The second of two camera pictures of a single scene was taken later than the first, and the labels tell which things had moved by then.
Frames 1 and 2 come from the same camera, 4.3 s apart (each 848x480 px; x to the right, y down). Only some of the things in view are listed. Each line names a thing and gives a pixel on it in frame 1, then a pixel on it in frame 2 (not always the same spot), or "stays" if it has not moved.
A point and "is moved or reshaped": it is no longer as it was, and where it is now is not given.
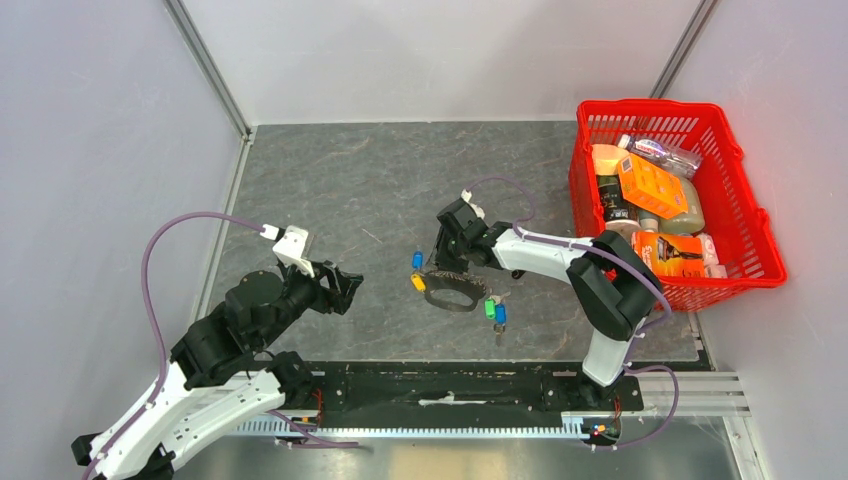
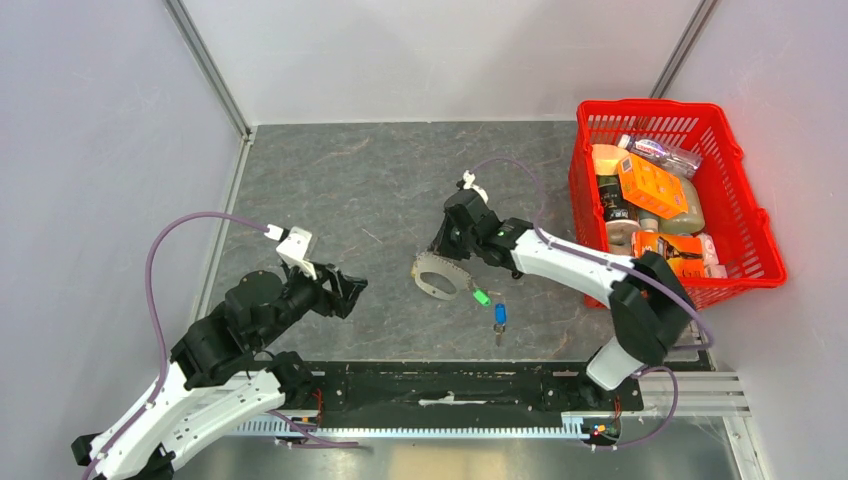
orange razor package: x=671 y=254 stays
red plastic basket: x=744 y=236 stays
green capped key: x=490 y=309 -> x=481 y=297
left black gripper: x=337 y=297 stays
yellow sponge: x=606 y=158 stays
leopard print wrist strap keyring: x=454 y=292 is moved or reshaped
